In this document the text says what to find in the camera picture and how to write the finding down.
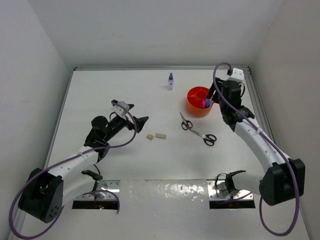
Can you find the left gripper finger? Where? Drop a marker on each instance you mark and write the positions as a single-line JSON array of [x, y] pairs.
[[129, 106], [140, 122]]

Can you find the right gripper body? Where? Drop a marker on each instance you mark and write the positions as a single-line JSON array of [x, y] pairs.
[[222, 107]]

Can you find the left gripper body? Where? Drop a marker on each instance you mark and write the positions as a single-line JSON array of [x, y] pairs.
[[116, 125]]

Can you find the pink cap black highlighter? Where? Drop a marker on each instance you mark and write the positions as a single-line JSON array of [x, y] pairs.
[[203, 104]]

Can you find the tan eraser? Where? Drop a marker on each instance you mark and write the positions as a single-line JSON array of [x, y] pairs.
[[150, 137]]

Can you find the grey eraser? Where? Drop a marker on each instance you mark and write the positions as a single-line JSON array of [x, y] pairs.
[[160, 136]]

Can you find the small black scissors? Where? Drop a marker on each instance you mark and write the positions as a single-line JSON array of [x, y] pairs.
[[185, 124]]

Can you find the large black scissors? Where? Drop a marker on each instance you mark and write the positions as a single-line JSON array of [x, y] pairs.
[[209, 139]]

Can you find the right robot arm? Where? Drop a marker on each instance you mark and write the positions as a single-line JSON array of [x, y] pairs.
[[284, 177]]

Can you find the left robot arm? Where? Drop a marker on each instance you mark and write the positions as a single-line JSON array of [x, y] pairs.
[[48, 190]]

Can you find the orange round organizer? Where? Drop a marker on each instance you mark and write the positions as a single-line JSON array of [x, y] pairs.
[[194, 101]]

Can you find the small spray bottle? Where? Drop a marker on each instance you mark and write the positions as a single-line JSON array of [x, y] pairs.
[[170, 82]]

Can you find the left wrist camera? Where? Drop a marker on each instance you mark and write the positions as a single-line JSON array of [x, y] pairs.
[[120, 108]]

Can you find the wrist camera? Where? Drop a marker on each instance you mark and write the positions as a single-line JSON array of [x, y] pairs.
[[236, 74], [120, 108]]

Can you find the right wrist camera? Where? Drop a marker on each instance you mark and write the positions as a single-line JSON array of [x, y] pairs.
[[236, 74]]

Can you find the aluminium frame rail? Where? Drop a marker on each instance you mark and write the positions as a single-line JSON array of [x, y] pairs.
[[262, 115]]

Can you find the left base plate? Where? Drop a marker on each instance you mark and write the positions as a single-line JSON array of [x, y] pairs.
[[110, 185]]

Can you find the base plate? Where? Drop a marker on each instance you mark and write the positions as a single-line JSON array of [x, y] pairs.
[[217, 191], [110, 185]]

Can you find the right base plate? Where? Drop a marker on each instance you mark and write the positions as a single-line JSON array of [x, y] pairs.
[[217, 191]]

